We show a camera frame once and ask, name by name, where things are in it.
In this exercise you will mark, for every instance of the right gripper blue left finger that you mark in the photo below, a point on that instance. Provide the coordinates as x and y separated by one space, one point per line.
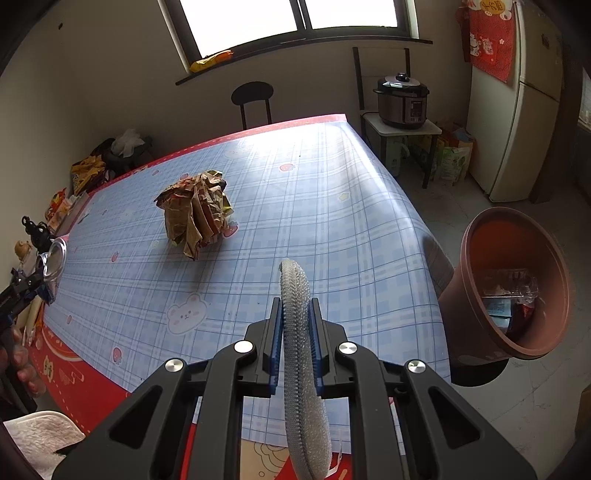
273 336

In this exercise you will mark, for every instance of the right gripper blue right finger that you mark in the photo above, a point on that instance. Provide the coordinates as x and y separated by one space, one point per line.
317 344

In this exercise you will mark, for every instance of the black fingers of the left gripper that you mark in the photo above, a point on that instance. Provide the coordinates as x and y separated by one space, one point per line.
20 293

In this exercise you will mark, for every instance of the brown plastic trash bucket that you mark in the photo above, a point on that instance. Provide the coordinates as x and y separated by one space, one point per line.
522 279

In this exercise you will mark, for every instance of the person left hand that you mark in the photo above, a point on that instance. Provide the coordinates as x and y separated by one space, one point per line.
25 371

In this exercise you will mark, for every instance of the plaid blue tablecloth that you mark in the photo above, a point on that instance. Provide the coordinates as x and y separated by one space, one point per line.
305 190

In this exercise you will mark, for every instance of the crumpled brown paper wrapper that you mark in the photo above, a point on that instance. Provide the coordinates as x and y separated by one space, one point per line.
196 211

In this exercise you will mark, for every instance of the black round stool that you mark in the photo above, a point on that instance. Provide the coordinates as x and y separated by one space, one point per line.
475 357

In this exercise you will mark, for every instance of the green electric kettle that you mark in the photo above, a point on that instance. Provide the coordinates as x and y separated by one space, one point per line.
396 151

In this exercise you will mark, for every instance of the small white side table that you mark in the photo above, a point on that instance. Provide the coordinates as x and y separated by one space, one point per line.
375 132

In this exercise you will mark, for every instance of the green printed shopping bag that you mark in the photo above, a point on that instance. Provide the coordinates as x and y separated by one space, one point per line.
453 154

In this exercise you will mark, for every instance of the silver electric pressure cooker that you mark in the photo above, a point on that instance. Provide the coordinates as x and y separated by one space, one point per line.
402 101

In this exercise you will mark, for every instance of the yellow snack bag on sill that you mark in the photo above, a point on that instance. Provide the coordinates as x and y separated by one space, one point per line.
210 61

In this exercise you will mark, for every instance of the cream two-door refrigerator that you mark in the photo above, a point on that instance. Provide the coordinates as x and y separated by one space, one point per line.
513 122

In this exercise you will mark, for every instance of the red cloth on refrigerator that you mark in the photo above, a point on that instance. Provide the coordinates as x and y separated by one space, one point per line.
488 30

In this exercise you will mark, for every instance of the black window frame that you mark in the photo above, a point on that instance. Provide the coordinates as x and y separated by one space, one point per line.
251 28

